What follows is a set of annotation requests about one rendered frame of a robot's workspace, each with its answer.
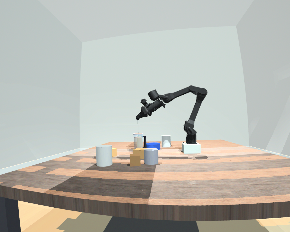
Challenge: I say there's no orange rectangular block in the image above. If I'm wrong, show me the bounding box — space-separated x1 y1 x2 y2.
133 148 146 159
112 147 117 157

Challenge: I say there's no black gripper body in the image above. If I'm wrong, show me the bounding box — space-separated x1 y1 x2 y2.
141 103 157 116

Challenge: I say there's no tan cardboard box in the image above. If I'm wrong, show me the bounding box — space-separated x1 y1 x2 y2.
130 154 141 167

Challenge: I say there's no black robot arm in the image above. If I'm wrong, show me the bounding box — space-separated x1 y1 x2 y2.
148 85 207 144

